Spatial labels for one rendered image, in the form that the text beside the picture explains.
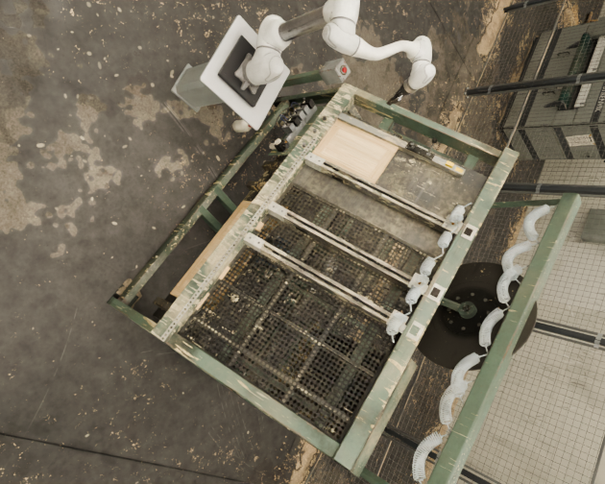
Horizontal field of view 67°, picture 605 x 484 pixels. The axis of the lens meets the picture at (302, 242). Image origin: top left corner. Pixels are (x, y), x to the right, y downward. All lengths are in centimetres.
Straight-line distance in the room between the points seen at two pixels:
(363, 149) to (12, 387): 277
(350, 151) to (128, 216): 164
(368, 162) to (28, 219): 221
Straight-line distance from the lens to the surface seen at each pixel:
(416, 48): 285
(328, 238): 283
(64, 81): 343
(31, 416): 371
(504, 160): 329
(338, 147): 326
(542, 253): 322
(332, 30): 249
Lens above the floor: 328
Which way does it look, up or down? 48 degrees down
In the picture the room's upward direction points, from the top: 101 degrees clockwise
